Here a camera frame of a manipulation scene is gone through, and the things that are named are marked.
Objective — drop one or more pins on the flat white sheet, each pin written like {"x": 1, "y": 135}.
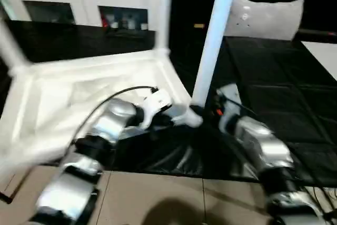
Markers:
{"x": 324, "y": 59}

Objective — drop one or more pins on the white padded sheet with fitting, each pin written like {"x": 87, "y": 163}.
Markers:
{"x": 268, "y": 17}

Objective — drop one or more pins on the black stand leg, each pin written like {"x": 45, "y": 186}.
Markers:
{"x": 13, "y": 192}

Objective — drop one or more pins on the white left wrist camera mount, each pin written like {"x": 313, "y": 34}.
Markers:
{"x": 157, "y": 104}

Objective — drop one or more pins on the small yellow tag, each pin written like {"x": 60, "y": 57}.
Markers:
{"x": 198, "y": 26}

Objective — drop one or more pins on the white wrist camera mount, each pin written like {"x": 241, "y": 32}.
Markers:
{"x": 229, "y": 101}
{"x": 157, "y": 104}

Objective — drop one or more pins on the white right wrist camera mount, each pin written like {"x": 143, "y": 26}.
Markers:
{"x": 229, "y": 101}

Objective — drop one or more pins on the white plastic table top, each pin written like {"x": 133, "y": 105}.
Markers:
{"x": 63, "y": 93}

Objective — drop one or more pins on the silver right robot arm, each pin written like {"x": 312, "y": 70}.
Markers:
{"x": 263, "y": 151}

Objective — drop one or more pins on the black work mat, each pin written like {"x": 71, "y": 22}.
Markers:
{"x": 284, "y": 93}

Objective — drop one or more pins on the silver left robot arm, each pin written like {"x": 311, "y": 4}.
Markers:
{"x": 95, "y": 146}

